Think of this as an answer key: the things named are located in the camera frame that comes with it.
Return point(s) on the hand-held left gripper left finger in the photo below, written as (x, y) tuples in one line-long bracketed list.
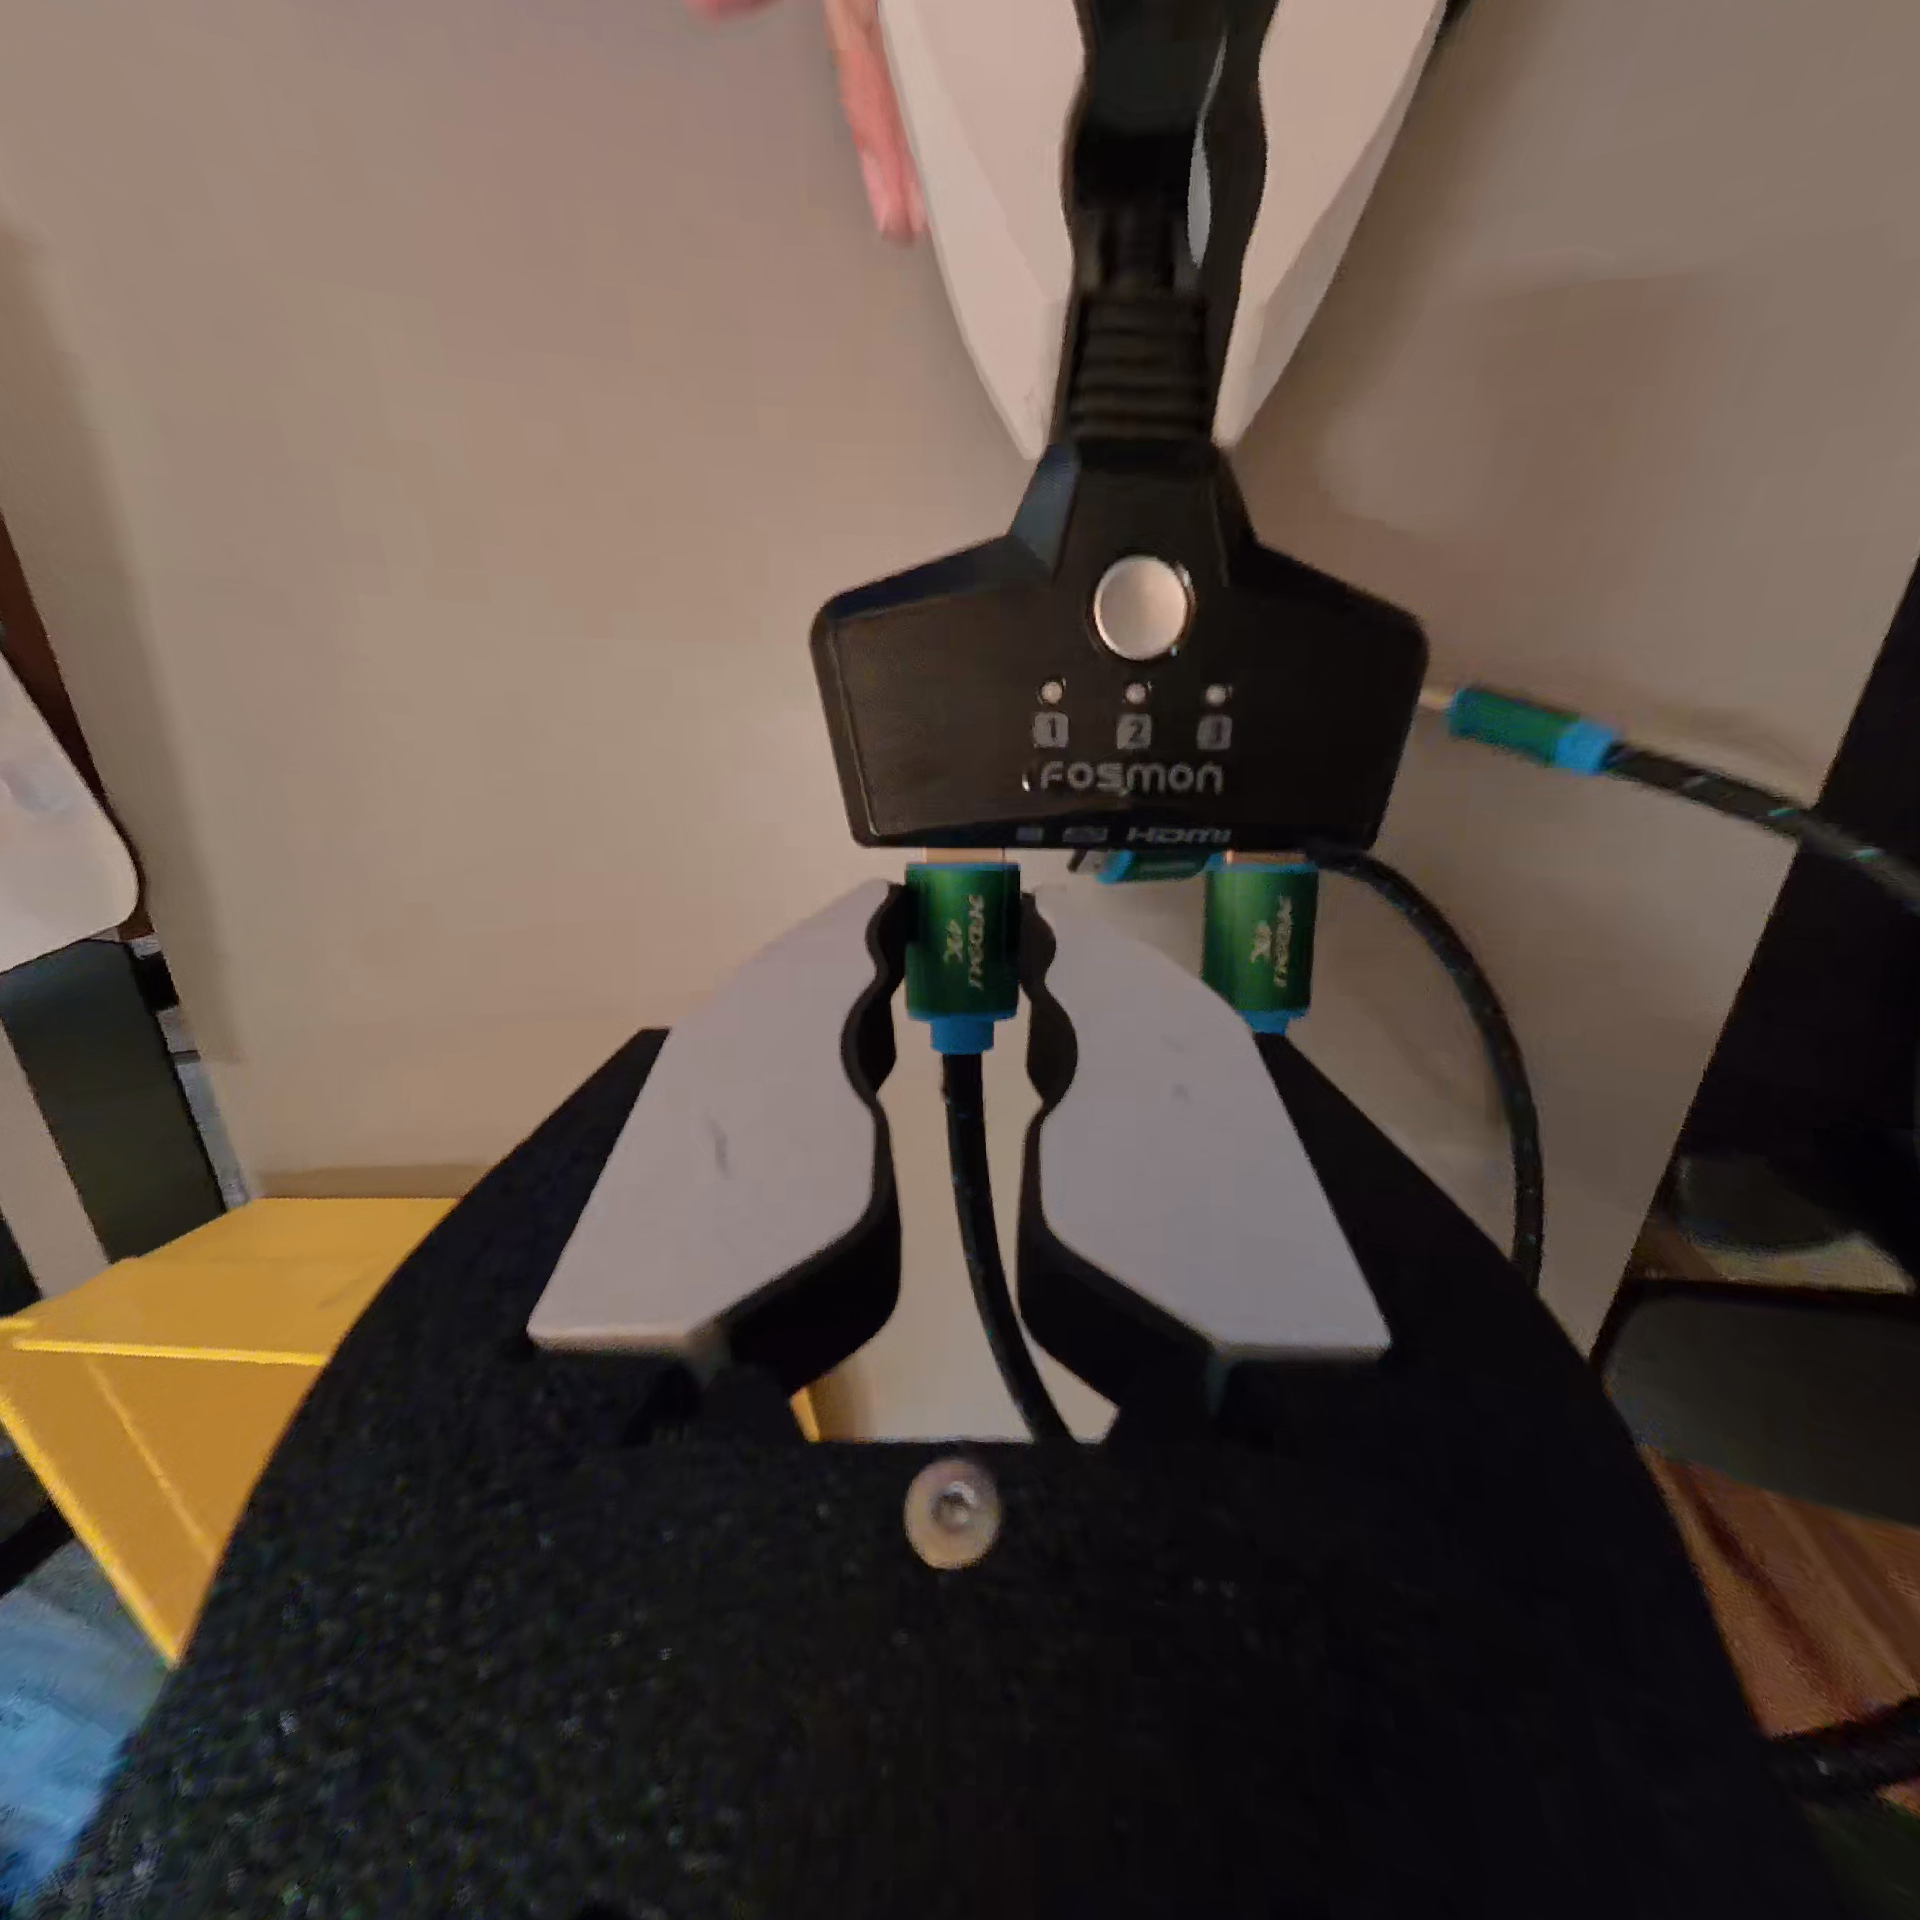
[(705, 1171)]

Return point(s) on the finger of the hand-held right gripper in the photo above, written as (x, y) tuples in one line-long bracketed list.
[(973, 149), (1318, 120)]

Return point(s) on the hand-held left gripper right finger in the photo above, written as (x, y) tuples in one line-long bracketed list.
[(1201, 1185)]

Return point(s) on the black HDMI switch box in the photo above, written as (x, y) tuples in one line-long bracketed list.
[(930, 675)]

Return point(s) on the blue plastic bin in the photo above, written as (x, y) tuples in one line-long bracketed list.
[(60, 1724)]

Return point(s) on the person's right hand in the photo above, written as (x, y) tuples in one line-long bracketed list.
[(878, 120)]

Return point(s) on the yellow plastic bin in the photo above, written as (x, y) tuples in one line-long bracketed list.
[(164, 1380)]

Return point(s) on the dark grey object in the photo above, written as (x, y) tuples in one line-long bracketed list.
[(106, 1080)]

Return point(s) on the black stand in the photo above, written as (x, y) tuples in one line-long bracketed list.
[(1798, 975)]

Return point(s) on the white rounded object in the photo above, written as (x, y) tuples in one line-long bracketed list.
[(52, 840)]

